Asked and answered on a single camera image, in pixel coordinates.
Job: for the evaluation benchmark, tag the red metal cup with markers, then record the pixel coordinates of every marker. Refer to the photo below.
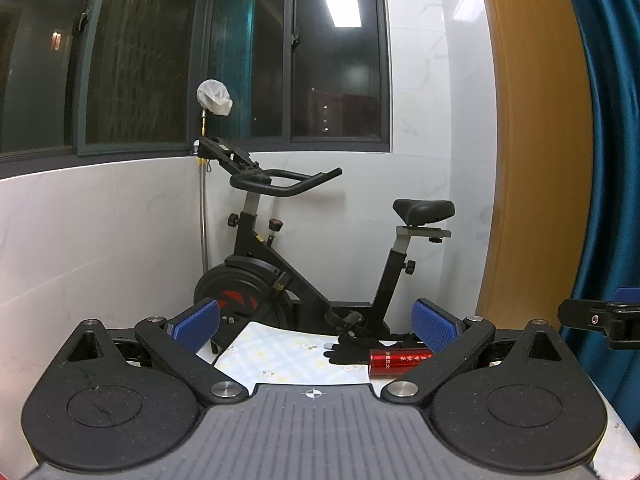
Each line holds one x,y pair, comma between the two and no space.
397,361

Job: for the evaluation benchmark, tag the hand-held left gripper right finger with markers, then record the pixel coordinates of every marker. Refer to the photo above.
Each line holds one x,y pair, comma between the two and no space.
434,326

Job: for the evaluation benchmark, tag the dark framed window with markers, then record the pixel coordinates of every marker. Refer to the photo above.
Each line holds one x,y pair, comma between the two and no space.
330,60
135,50

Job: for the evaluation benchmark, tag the wooden door panel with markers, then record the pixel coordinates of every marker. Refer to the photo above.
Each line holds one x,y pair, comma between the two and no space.
535,135

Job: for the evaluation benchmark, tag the black glove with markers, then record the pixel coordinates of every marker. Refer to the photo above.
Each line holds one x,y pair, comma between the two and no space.
350,351

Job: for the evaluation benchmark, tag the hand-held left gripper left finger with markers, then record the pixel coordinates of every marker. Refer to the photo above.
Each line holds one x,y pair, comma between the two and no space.
197,323

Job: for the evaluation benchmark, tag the blue curtain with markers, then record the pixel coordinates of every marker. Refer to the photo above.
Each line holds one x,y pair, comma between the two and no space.
615,125

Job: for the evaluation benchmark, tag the white plastic bag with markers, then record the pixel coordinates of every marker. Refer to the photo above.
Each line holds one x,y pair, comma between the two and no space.
215,96

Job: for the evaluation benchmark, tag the white patterned tablecloth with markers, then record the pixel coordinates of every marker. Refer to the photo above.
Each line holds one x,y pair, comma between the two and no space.
280,355

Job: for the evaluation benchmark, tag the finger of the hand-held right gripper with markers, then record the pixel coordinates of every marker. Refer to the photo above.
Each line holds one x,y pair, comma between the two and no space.
585,315

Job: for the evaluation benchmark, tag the black exercise bike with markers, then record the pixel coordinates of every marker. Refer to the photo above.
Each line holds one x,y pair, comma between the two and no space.
260,270

